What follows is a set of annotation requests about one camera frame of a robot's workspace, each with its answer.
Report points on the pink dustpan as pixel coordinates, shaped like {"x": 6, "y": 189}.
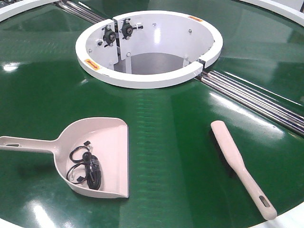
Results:
{"x": 108, "y": 139}

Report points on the steel transfer rollers right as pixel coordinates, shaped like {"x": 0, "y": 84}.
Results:
{"x": 254, "y": 100}

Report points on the white outer conveyor rim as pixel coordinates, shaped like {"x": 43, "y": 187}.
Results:
{"x": 276, "y": 7}

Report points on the left black bearing block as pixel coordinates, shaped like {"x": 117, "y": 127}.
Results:
{"x": 109, "y": 36}

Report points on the green conveyor belt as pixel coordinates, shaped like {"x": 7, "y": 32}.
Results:
{"x": 178, "y": 178}

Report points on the pink hand broom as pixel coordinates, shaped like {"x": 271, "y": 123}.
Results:
{"x": 234, "y": 159}

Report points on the black bearing block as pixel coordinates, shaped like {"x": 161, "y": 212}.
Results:
{"x": 109, "y": 36}
{"x": 127, "y": 29}

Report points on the right black bearing block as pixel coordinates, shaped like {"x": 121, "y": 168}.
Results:
{"x": 127, "y": 29}

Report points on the steel transfer rollers far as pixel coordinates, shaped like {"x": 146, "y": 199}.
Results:
{"x": 79, "y": 11}

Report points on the steel transfer rollers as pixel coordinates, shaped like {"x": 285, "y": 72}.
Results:
{"x": 254, "y": 100}
{"x": 79, "y": 11}

